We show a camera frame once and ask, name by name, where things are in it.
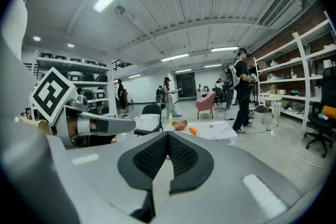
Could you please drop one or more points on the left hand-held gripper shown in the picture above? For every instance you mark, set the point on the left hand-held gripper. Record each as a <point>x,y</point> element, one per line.
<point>52,93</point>

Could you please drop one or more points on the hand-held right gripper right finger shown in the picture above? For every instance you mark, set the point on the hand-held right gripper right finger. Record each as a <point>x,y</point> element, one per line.
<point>225,181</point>

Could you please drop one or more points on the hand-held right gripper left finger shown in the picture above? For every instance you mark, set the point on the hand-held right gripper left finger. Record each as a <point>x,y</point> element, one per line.
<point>99,178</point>

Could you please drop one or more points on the yellow-green bottle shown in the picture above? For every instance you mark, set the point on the yellow-green bottle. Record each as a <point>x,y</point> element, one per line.
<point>170,118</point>

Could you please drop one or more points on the orange box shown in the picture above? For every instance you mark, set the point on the orange box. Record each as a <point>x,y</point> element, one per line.
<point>193,130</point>

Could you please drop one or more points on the brown wooden bowl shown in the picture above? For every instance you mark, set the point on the brown wooden bowl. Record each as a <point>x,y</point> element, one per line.
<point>180,125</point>

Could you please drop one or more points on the person's left hand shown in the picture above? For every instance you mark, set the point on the person's left hand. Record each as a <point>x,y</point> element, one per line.
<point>71,126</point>

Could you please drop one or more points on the white plastic storage bin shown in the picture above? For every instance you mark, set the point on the white plastic storage bin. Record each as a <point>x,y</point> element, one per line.
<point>147,122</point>

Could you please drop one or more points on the white shelving unit with cases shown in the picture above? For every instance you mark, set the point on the white shelving unit with cases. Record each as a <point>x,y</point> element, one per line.
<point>107,86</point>

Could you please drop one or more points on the black folding chair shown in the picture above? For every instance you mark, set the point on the black folding chair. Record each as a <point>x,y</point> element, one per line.
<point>152,110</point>

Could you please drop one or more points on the row of equipment cases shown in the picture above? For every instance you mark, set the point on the row of equipment cases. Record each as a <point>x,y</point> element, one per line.
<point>88,77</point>

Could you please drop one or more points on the white power strip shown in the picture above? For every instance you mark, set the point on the white power strip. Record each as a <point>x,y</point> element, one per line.
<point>271,132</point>

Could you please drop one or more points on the pink armchair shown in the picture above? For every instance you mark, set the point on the pink armchair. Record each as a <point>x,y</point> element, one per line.
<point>206,105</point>

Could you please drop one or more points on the white round side table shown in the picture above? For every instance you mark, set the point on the white round side table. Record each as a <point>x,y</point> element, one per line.
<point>271,106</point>

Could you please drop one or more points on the round ceiling downlight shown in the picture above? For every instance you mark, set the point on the round ceiling downlight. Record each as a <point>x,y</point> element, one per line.
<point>71,45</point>
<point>36,38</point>

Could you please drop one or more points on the cardboard box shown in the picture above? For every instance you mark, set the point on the cardboard box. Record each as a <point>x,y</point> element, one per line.
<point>273,89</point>

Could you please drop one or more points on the round ceiling smoke detector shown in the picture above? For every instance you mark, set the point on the round ceiling smoke detector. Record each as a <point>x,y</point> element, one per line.
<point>119,9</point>

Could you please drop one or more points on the black office chair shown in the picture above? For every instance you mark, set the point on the black office chair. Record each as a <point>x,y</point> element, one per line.
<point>324,123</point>

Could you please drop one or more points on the orange cushion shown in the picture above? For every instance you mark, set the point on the orange cushion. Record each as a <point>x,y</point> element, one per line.
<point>328,112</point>

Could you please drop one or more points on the clear plastic bottle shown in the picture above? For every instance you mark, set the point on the clear plastic bottle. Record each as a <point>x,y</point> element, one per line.
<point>292,73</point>

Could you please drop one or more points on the person's grey shirt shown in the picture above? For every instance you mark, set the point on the person's grey shirt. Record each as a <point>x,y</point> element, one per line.
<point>14,23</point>

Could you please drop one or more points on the white metal shelving unit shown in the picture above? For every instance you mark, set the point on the white metal shelving unit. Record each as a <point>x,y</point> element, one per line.
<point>302,60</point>

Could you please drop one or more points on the ceiling air conditioner unit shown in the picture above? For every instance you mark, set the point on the ceiling air conditioner unit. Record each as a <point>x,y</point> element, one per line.
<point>278,10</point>

